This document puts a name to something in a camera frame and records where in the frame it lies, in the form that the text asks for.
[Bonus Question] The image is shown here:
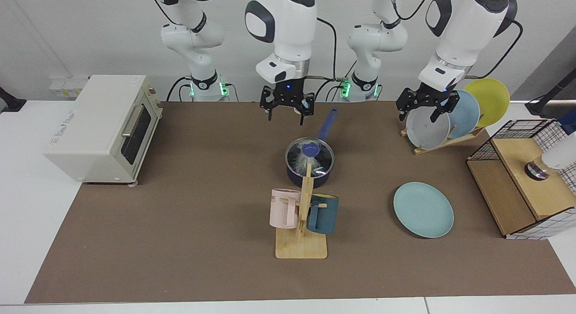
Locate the black pot with blue handle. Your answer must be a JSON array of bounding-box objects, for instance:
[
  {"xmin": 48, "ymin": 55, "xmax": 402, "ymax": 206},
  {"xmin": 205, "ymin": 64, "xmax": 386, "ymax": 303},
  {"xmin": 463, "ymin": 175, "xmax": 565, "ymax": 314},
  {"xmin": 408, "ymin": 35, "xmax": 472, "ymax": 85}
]
[{"xmin": 285, "ymin": 108, "xmax": 338, "ymax": 189}]

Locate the black base cable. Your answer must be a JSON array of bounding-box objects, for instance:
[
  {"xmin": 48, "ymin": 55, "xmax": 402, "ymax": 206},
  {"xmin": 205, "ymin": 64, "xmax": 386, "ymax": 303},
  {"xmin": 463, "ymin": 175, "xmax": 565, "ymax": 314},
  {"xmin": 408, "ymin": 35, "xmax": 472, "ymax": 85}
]
[
  {"xmin": 314, "ymin": 76, "xmax": 348, "ymax": 102},
  {"xmin": 166, "ymin": 77, "xmax": 192, "ymax": 102}
]

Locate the glass lid with blue knob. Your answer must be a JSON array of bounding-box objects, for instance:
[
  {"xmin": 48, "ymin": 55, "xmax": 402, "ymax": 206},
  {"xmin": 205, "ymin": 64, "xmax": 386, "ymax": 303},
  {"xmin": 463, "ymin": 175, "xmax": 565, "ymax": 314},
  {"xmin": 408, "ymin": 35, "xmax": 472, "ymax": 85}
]
[{"xmin": 285, "ymin": 137, "xmax": 335, "ymax": 178}]

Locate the pink cup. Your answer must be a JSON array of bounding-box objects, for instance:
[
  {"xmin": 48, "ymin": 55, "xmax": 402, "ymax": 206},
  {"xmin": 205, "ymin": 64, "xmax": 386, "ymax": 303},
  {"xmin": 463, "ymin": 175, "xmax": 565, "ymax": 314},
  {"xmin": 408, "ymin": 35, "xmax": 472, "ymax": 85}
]
[{"xmin": 269, "ymin": 188, "xmax": 301, "ymax": 229}]

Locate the wooden cup stand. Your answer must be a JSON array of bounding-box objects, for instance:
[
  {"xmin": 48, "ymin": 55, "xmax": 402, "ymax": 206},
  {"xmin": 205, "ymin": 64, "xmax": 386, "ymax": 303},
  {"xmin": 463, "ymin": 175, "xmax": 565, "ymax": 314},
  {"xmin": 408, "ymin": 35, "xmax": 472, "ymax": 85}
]
[{"xmin": 275, "ymin": 163, "xmax": 328, "ymax": 260}]

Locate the pale green plate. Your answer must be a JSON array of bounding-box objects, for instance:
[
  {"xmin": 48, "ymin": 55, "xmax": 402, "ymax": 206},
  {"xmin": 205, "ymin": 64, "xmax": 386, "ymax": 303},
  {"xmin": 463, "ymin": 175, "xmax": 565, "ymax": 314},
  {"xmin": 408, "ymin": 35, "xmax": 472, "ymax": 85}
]
[{"xmin": 393, "ymin": 182, "xmax": 455, "ymax": 238}]

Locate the light blue plate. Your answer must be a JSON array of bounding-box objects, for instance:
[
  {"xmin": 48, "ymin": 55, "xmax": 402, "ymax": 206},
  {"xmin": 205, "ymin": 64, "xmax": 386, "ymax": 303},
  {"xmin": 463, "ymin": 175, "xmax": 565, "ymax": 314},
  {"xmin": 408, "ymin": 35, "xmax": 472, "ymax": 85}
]
[{"xmin": 443, "ymin": 90, "xmax": 481, "ymax": 139}]

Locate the grey plate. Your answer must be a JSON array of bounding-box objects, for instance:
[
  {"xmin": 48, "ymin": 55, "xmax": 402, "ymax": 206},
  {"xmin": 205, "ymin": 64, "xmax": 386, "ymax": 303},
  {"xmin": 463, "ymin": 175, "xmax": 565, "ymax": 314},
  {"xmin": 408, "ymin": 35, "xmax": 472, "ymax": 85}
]
[{"xmin": 406, "ymin": 108, "xmax": 451, "ymax": 150}]

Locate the wooden plate rack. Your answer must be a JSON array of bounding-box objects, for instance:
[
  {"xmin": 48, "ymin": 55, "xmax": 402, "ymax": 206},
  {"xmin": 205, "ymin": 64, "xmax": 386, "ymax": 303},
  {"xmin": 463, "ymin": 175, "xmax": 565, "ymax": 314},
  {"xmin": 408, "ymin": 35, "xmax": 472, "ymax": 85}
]
[{"xmin": 400, "ymin": 126, "xmax": 489, "ymax": 155}]

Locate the dark teal cup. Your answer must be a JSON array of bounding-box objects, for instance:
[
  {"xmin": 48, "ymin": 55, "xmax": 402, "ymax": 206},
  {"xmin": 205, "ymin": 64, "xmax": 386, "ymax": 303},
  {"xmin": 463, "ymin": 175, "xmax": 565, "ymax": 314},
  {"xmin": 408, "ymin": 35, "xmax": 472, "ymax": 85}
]
[{"xmin": 306, "ymin": 193, "xmax": 339, "ymax": 235}]

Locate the wire basket with wooden floor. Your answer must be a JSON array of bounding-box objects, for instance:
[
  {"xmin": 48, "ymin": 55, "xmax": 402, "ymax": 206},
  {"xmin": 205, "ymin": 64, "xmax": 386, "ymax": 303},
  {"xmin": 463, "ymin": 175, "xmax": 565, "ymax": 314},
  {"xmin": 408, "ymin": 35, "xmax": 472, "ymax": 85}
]
[{"xmin": 467, "ymin": 119, "xmax": 576, "ymax": 240}]

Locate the white cylinder with silver ring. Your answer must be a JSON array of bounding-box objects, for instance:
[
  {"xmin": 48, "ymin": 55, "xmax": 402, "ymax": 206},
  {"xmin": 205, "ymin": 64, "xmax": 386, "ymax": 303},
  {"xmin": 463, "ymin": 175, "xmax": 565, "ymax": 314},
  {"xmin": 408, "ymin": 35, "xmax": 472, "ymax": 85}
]
[{"xmin": 524, "ymin": 143, "xmax": 576, "ymax": 180}]

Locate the brown table cloth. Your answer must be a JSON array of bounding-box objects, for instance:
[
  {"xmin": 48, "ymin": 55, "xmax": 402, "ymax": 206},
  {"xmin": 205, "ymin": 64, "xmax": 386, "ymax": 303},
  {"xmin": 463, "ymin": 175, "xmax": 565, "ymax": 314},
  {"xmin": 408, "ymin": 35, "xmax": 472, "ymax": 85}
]
[{"xmin": 25, "ymin": 101, "xmax": 576, "ymax": 304}]

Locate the yellow plate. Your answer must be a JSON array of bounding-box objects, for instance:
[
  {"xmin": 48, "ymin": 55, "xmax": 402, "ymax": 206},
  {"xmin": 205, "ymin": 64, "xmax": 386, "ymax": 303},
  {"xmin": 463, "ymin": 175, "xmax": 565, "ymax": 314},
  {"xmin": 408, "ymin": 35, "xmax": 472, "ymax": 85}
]
[{"xmin": 463, "ymin": 78, "xmax": 510, "ymax": 128}]

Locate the white vermicelli bundle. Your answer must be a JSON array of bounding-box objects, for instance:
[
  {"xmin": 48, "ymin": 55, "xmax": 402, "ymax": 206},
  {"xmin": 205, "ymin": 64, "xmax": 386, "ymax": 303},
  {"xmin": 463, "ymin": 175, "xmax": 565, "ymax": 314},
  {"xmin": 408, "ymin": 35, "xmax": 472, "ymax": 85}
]
[{"xmin": 292, "ymin": 152, "xmax": 331, "ymax": 175}]

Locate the pale toaster oven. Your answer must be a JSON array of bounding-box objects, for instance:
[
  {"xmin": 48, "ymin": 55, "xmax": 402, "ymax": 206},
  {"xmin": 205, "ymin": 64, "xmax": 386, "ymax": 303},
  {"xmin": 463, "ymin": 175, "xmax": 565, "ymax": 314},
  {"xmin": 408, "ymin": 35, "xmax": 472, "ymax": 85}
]
[{"xmin": 43, "ymin": 75, "xmax": 163, "ymax": 188}]

